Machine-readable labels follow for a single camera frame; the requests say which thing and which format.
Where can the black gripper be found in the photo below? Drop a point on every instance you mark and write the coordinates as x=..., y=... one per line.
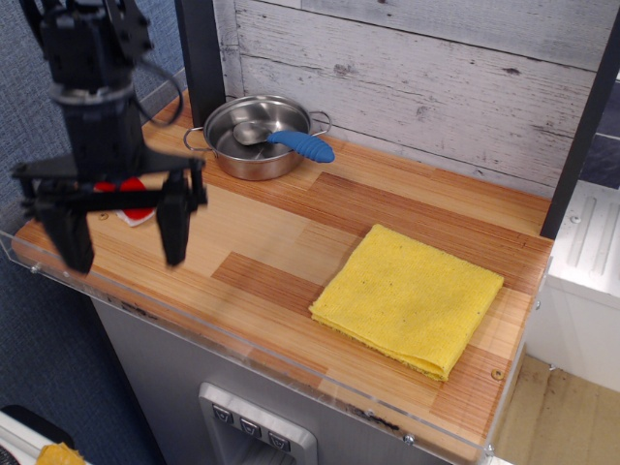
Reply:
x=109, y=167

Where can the blue handled metal scoop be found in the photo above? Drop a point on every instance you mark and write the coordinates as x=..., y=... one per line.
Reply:
x=308, y=146

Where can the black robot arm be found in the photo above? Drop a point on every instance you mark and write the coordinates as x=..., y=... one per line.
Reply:
x=92, y=49

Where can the yellow folded towel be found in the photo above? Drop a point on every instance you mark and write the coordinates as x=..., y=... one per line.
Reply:
x=408, y=301

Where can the red toy sushi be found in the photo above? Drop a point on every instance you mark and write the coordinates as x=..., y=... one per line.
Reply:
x=132, y=216

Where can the clear acrylic edge guard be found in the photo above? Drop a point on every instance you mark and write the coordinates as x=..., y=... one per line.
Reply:
x=414, y=430

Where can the grey metal cabinet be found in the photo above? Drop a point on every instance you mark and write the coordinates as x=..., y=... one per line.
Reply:
x=166, y=371

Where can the stainless steel pot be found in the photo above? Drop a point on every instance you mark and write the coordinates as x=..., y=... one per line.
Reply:
x=258, y=162

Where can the silver button panel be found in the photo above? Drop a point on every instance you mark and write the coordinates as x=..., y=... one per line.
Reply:
x=244, y=433

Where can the yellow object bottom corner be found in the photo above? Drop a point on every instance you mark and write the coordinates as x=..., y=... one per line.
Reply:
x=59, y=454

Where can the white ribbed cabinet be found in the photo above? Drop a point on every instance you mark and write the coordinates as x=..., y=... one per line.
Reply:
x=575, y=323

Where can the black left vertical post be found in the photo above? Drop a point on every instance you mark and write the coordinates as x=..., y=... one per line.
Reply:
x=201, y=56

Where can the black vertical post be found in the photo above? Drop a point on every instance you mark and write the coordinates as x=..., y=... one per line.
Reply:
x=586, y=129
x=201, y=56

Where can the black right vertical post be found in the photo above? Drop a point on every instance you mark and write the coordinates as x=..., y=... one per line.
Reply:
x=586, y=129

